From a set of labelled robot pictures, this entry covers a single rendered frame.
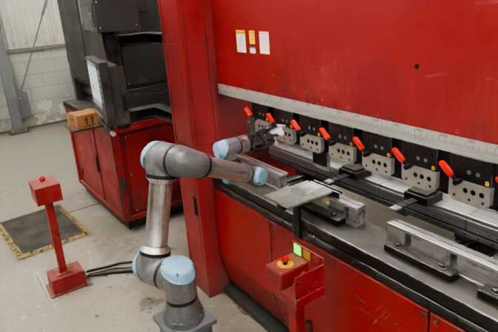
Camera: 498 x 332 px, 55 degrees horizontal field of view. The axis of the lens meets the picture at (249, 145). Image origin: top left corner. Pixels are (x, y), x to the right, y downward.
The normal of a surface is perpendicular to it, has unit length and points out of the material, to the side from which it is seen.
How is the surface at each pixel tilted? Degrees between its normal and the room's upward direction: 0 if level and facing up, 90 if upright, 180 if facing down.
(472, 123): 90
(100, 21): 90
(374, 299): 90
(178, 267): 8
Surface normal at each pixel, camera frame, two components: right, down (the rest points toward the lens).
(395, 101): -0.83, 0.22
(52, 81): 0.58, 0.21
